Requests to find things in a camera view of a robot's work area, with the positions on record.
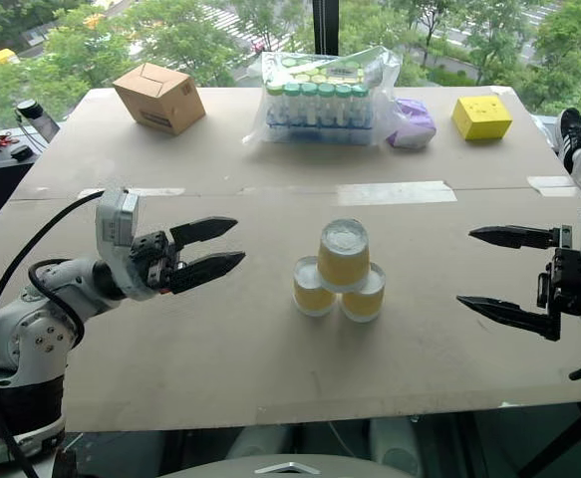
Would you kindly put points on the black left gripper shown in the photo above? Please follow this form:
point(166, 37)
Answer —
point(153, 261)

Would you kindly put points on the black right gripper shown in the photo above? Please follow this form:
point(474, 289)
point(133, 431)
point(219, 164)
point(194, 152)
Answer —
point(571, 284)

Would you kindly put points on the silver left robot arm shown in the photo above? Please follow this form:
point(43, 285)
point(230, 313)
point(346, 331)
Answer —
point(31, 338)

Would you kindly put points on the short clear tape strip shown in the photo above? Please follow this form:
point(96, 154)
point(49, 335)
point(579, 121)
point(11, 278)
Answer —
point(551, 185)

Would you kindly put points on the yellow paper cup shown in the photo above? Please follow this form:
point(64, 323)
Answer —
point(367, 301)
point(344, 264)
point(310, 294)

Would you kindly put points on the wide clear tape strip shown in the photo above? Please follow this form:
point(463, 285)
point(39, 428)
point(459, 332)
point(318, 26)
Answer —
point(397, 193)

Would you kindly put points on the black and white sneaker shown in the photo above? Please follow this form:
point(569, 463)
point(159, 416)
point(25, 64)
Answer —
point(571, 137)

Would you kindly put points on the brown cardboard box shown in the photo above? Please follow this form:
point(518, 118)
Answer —
point(163, 102)

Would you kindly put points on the yellow box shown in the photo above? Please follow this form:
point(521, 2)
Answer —
point(482, 117)

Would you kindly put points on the blue sample tube rack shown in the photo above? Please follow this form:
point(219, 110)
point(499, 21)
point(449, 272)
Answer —
point(320, 127)

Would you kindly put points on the purple and white pouch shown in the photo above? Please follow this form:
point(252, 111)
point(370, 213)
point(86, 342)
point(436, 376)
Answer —
point(412, 124)

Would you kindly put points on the grey rounded shape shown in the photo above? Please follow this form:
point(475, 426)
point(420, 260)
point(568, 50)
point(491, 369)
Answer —
point(262, 440)
point(394, 443)

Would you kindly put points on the small black pouch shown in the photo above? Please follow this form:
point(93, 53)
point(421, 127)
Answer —
point(21, 152)

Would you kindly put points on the red key bunch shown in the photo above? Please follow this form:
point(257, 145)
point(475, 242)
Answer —
point(2, 140)

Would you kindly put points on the clear plastic bag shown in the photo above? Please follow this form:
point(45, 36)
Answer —
point(379, 74)

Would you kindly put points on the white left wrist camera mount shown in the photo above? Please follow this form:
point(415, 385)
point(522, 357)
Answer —
point(115, 219)

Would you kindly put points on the black stand frame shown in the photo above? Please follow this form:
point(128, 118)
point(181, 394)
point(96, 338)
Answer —
point(569, 443)

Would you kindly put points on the black window frame post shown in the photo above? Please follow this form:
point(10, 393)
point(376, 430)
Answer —
point(326, 25)

